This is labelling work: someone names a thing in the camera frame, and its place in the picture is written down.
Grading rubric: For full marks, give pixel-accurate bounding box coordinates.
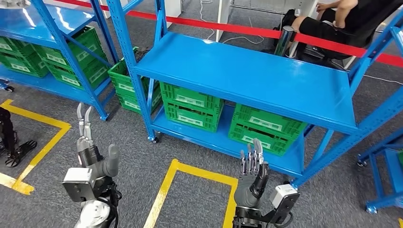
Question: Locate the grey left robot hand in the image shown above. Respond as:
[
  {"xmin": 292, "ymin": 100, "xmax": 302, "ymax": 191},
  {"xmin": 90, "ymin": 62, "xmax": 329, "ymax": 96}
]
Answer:
[{"xmin": 76, "ymin": 102, "xmax": 121, "ymax": 179}]

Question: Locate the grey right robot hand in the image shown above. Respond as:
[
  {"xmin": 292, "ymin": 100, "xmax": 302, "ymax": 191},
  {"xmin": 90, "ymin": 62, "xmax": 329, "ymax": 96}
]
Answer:
[{"xmin": 234, "ymin": 138, "xmax": 270, "ymax": 209}]

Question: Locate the red floor tape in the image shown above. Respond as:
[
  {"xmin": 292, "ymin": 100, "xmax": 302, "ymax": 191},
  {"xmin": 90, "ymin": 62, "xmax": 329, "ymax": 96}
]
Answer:
[{"xmin": 53, "ymin": 0, "xmax": 403, "ymax": 68}]

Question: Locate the white desk leg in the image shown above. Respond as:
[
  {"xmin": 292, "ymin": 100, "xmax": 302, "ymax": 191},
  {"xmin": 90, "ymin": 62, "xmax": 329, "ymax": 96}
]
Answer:
[
  {"xmin": 163, "ymin": 0, "xmax": 182, "ymax": 29},
  {"xmin": 215, "ymin": 0, "xmax": 232, "ymax": 43}
]

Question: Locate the black backpack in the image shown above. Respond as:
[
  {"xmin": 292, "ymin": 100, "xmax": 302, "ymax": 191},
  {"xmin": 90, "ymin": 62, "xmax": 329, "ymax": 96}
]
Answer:
[{"xmin": 273, "ymin": 9, "xmax": 297, "ymax": 48}]

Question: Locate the white desk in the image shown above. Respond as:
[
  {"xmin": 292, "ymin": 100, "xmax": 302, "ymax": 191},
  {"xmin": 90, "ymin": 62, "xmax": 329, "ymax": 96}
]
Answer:
[{"xmin": 230, "ymin": 0, "xmax": 318, "ymax": 59}]

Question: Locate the person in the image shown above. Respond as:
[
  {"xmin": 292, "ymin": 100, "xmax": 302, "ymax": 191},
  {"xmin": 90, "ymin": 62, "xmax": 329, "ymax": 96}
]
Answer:
[{"xmin": 289, "ymin": 0, "xmax": 403, "ymax": 60}]

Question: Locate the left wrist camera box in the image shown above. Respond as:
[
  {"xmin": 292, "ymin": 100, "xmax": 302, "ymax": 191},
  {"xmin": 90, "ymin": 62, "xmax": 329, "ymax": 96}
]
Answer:
[{"xmin": 62, "ymin": 167, "xmax": 105, "ymax": 203}]

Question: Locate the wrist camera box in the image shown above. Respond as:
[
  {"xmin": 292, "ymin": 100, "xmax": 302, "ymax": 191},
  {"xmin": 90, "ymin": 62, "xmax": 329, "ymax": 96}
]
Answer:
[
  {"xmin": 62, "ymin": 167, "xmax": 105, "ymax": 203},
  {"xmin": 269, "ymin": 184, "xmax": 301, "ymax": 226}
]

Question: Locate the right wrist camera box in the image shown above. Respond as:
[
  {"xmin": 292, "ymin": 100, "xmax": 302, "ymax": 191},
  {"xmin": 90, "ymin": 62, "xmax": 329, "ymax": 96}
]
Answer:
[{"xmin": 269, "ymin": 184, "xmax": 301, "ymax": 226}]

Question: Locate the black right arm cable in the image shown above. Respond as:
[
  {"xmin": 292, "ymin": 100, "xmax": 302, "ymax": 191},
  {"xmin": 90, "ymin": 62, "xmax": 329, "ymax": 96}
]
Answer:
[{"xmin": 273, "ymin": 212, "xmax": 294, "ymax": 228}]

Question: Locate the black cable bundle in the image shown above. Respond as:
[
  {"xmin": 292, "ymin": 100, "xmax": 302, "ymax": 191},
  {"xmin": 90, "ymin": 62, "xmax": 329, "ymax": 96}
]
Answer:
[{"xmin": 134, "ymin": 47, "xmax": 153, "ymax": 64}]

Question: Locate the dark stanchion post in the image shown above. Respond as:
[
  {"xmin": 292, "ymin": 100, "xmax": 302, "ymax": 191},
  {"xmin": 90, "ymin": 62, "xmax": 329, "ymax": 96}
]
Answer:
[{"xmin": 274, "ymin": 26, "xmax": 295, "ymax": 57}]

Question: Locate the white floor cable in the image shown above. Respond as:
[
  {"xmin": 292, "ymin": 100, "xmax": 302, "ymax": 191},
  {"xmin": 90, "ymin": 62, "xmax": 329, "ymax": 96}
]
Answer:
[
  {"xmin": 199, "ymin": 0, "xmax": 266, "ymax": 45},
  {"xmin": 330, "ymin": 59, "xmax": 403, "ymax": 86}
]

